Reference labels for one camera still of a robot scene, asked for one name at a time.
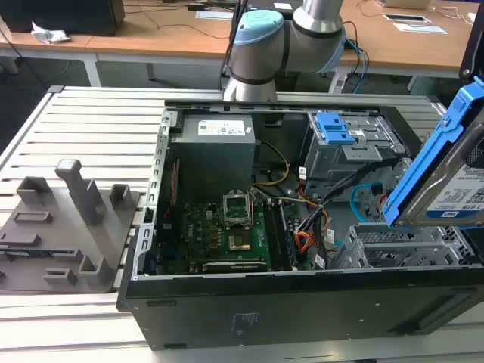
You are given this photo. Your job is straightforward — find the black box on desk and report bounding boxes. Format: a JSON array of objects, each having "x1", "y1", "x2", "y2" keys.
[{"x1": 0, "y1": 0, "x2": 126, "y2": 37}]

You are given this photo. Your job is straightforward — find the black PC case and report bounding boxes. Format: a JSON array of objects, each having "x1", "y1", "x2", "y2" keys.
[{"x1": 115, "y1": 98, "x2": 484, "y2": 352}]

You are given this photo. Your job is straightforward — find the black RAM slot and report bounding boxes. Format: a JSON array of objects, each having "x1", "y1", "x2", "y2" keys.
[
  {"x1": 263, "y1": 201, "x2": 284, "y2": 271},
  {"x1": 278, "y1": 199, "x2": 299, "y2": 271}
]

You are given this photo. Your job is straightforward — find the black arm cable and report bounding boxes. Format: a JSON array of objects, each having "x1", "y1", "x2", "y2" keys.
[{"x1": 220, "y1": 0, "x2": 250, "y2": 90}]

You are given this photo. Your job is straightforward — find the black wire bundle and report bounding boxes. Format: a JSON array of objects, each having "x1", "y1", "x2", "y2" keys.
[{"x1": 297, "y1": 158, "x2": 402, "y2": 245}]

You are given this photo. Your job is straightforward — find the wooden desk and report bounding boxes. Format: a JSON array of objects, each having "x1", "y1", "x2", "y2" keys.
[
  {"x1": 0, "y1": 3, "x2": 126, "y2": 88},
  {"x1": 85, "y1": 0, "x2": 484, "y2": 94}
]

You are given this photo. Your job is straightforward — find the crumpled white paper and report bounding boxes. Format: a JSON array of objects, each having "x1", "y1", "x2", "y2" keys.
[{"x1": 30, "y1": 21, "x2": 71, "y2": 45}]

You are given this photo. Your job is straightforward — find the orange wire bundle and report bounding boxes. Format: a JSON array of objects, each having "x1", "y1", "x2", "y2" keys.
[{"x1": 294, "y1": 229, "x2": 323, "y2": 259}]

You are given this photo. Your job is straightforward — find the metal socket cover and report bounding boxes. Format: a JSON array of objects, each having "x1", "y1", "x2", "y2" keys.
[{"x1": 222, "y1": 191, "x2": 253, "y2": 228}]

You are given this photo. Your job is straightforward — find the blue disk wire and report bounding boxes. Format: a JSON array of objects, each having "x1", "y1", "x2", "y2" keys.
[{"x1": 349, "y1": 181, "x2": 389, "y2": 225}]

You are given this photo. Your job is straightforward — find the grey power supply unit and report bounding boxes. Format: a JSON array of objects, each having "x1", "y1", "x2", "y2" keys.
[{"x1": 169, "y1": 114, "x2": 258, "y2": 205}]

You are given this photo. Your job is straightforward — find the metal disk bay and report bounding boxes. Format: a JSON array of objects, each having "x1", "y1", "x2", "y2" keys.
[{"x1": 327, "y1": 222, "x2": 476, "y2": 271}]

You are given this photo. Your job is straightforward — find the CPU socket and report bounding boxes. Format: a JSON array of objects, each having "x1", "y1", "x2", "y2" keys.
[{"x1": 225, "y1": 231, "x2": 253, "y2": 253}]

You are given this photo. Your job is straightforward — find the green motherboard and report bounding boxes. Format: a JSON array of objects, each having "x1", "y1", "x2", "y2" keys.
[{"x1": 157, "y1": 199, "x2": 327, "y2": 275}]

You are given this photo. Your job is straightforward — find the blue cables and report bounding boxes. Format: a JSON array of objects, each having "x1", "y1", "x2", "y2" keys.
[{"x1": 346, "y1": 36, "x2": 371, "y2": 95}]

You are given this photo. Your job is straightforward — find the blue plastic latch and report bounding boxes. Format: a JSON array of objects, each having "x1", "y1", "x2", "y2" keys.
[{"x1": 316, "y1": 110, "x2": 357, "y2": 147}]

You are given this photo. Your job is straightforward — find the grey parts rack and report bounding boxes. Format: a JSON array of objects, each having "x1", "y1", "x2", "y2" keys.
[{"x1": 0, "y1": 158, "x2": 143, "y2": 294}]

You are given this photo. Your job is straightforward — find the hard disk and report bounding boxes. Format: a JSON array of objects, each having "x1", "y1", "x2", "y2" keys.
[{"x1": 380, "y1": 75, "x2": 484, "y2": 228}]

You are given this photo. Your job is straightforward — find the white paper sheet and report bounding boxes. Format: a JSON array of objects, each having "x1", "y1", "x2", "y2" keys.
[
  {"x1": 392, "y1": 23, "x2": 448, "y2": 36},
  {"x1": 195, "y1": 10, "x2": 236, "y2": 20}
]

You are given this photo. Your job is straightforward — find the grey metal drive cage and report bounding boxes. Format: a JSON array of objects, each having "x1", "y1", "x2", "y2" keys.
[{"x1": 304, "y1": 110, "x2": 414, "y2": 206}]

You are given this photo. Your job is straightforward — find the yellow and black wire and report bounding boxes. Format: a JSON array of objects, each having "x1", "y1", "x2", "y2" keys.
[{"x1": 252, "y1": 140, "x2": 291, "y2": 188}]

